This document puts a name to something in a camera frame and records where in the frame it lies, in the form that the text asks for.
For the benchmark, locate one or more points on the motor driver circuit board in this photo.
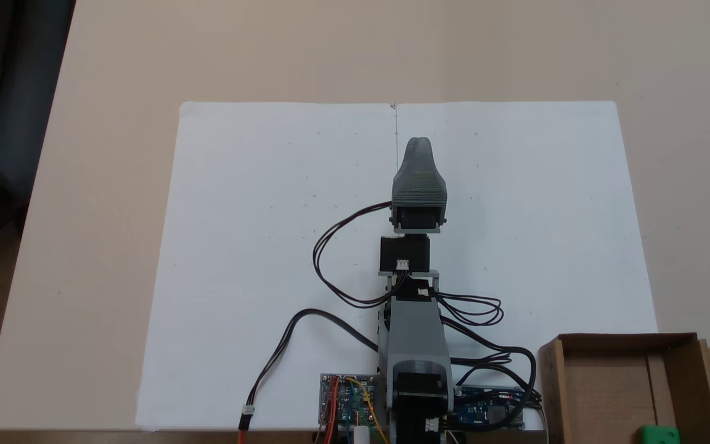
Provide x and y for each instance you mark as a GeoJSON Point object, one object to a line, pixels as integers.
{"type": "Point", "coordinates": [349, 401]}

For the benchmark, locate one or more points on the blue power circuit board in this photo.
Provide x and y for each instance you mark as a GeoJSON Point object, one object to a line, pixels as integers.
{"type": "Point", "coordinates": [490, 410]}

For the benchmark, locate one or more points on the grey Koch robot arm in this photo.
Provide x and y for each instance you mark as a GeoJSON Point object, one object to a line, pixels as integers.
{"type": "Point", "coordinates": [420, 333]}

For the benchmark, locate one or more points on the dark grey chair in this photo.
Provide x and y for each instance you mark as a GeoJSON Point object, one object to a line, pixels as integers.
{"type": "Point", "coordinates": [34, 92]}

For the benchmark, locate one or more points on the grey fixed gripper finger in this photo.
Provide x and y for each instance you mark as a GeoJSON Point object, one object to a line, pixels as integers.
{"type": "Point", "coordinates": [420, 185]}

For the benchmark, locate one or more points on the white plug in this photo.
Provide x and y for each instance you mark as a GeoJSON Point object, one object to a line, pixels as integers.
{"type": "Point", "coordinates": [361, 435]}

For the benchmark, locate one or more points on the green die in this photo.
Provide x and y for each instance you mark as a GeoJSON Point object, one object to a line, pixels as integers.
{"type": "Point", "coordinates": [660, 435]}

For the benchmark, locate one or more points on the brown cardboard box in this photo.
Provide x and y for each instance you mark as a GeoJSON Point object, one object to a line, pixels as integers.
{"type": "Point", "coordinates": [614, 394]}

